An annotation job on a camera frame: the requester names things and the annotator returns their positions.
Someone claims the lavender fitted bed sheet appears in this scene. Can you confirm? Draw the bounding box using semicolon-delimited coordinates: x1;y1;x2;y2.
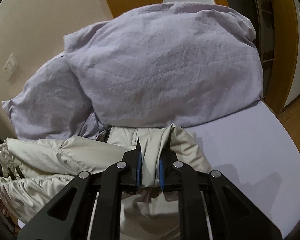
188;102;300;239

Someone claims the off-white puffer jacket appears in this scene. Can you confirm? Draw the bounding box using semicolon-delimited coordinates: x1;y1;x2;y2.
0;124;211;239

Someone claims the white wall switch plate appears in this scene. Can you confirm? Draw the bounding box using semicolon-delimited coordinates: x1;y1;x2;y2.
3;53;19;80

